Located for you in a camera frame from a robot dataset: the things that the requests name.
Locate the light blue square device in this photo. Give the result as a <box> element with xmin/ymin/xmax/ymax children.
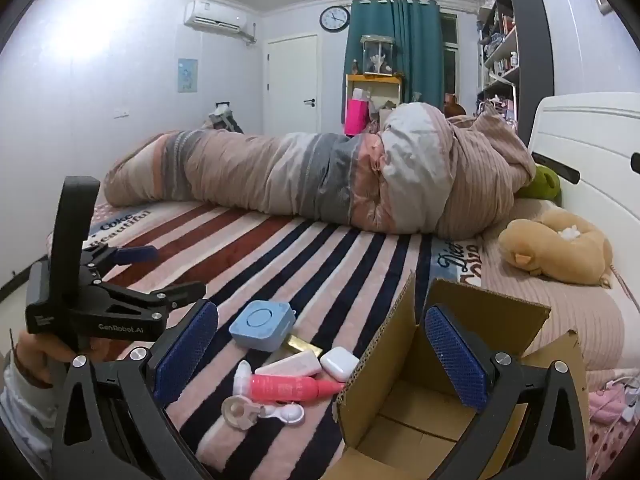
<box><xmin>229</xmin><ymin>300</ymin><xmax>296</xmax><ymax>353</ymax></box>

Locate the white round tape dispenser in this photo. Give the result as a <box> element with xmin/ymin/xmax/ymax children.
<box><xmin>221</xmin><ymin>396</ymin><xmax>266</xmax><ymax>431</ymax></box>

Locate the pink red bottle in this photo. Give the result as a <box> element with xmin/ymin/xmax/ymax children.
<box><xmin>232</xmin><ymin>361</ymin><xmax>345</xmax><ymax>403</ymax></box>

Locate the pale pink tube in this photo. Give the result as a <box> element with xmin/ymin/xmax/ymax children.
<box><xmin>255</xmin><ymin>350</ymin><xmax>322</xmax><ymax>377</ymax></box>

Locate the brown cardboard box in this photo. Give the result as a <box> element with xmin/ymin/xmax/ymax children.
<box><xmin>326</xmin><ymin>280</ymin><xmax>588</xmax><ymax>479</ymax></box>

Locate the white earbuds case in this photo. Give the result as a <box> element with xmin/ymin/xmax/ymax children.
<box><xmin>320</xmin><ymin>347</ymin><xmax>359</xmax><ymax>382</ymax></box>

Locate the white double-cup lens case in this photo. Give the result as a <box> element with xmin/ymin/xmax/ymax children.
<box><xmin>260</xmin><ymin>403</ymin><xmax>305</xmax><ymax>426</ymax></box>

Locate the person's left hand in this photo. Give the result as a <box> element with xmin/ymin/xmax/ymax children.
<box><xmin>13</xmin><ymin>329</ymin><xmax>116</xmax><ymax>391</ymax></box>

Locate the pink polka dot cloth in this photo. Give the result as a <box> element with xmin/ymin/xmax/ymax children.
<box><xmin>586</xmin><ymin>376</ymin><xmax>639</xmax><ymax>479</ymax></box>

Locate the grey patterned left sleeve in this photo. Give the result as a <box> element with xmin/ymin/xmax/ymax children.
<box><xmin>1</xmin><ymin>353</ymin><xmax>58</xmax><ymax>479</ymax></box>

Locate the gold flat packet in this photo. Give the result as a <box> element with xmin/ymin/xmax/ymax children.
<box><xmin>284</xmin><ymin>335</ymin><xmax>323</xmax><ymax>358</ymax></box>

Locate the pink ribbed bed sheet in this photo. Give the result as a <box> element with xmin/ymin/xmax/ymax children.
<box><xmin>476</xmin><ymin>198</ymin><xmax>639</xmax><ymax>390</ymax></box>

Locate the tan plush toy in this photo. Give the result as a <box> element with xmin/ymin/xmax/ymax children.
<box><xmin>498</xmin><ymin>208</ymin><xmax>613</xmax><ymax>287</ymax></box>

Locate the magenta gift bag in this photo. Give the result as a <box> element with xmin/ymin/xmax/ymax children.
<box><xmin>344</xmin><ymin>99</ymin><xmax>370</xmax><ymax>136</ymax></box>

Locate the white door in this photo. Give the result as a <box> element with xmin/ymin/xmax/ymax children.
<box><xmin>265</xmin><ymin>35</ymin><xmax>319</xmax><ymax>136</ymax></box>

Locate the green plush toy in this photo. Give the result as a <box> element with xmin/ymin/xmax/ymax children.
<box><xmin>515</xmin><ymin>165</ymin><xmax>561</xmax><ymax>204</ymax></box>

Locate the white air conditioner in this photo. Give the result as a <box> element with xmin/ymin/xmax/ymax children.
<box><xmin>183</xmin><ymin>0</ymin><xmax>256</xmax><ymax>44</ymax></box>

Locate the rolled pink grey duvet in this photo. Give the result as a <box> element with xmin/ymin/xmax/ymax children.
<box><xmin>103</xmin><ymin>102</ymin><xmax>536</xmax><ymax>240</ymax></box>

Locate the yellow side table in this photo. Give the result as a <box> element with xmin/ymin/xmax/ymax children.
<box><xmin>344</xmin><ymin>74</ymin><xmax>402</xmax><ymax>110</ymax></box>

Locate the white bed headboard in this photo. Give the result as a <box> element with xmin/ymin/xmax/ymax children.
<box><xmin>529</xmin><ymin>92</ymin><xmax>639</xmax><ymax>292</ymax></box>

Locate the glass display case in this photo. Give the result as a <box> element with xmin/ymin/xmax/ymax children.
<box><xmin>360</xmin><ymin>35</ymin><xmax>395</xmax><ymax>76</ymax></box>

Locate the teal curtain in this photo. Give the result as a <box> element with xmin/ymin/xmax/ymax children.
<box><xmin>343</xmin><ymin>0</ymin><xmax>445</xmax><ymax>108</ymax></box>

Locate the black bookshelf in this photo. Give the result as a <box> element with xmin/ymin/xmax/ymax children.
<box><xmin>476</xmin><ymin>0</ymin><xmax>554</xmax><ymax>144</ymax></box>

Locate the blue wall poster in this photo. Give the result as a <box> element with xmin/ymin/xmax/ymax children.
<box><xmin>177</xmin><ymin>58</ymin><xmax>198</xmax><ymax>93</ymax></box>

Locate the round wall clock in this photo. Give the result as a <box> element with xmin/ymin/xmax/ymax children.
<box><xmin>319</xmin><ymin>6</ymin><xmax>350</xmax><ymax>34</ymax></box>

